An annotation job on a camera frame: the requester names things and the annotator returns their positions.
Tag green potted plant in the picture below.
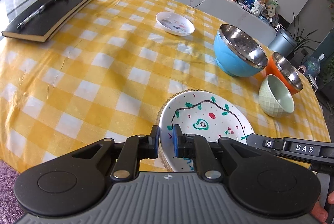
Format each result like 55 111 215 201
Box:
290 12 322 58

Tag teddy bear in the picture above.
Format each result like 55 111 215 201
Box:
251 0 271 17

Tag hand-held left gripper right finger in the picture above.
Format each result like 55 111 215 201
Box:
172 124 261 181

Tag small white plate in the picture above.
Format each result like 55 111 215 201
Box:
156 11 196 36

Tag white painted plate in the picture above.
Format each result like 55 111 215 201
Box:
159 91 255 173

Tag person's right hand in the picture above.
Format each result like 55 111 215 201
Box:
310 191 334 224

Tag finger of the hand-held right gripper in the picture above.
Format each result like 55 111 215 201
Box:
244 133 285 153

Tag black pen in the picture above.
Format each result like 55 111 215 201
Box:
17 0 57 29

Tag orange steel bowl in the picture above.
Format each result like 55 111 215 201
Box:
265 52 304 96

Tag grey bin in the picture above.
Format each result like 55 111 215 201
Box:
268 29 298 56

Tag purple rug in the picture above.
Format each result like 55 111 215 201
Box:
0 160 26 224

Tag clear glass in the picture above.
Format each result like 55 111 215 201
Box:
185 6 197 19

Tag black notebook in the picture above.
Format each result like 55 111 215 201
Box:
1 0 95 43

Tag blue steel bowl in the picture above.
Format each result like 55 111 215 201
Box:
213 24 269 78

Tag green ceramic bowl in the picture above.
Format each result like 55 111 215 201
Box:
258 74 295 118

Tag yellow checked tablecloth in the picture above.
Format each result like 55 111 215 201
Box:
0 0 325 173

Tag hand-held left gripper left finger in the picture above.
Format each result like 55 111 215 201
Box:
70 125 160 183

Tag tan beaded rim plate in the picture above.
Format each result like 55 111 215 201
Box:
156 88 217 173

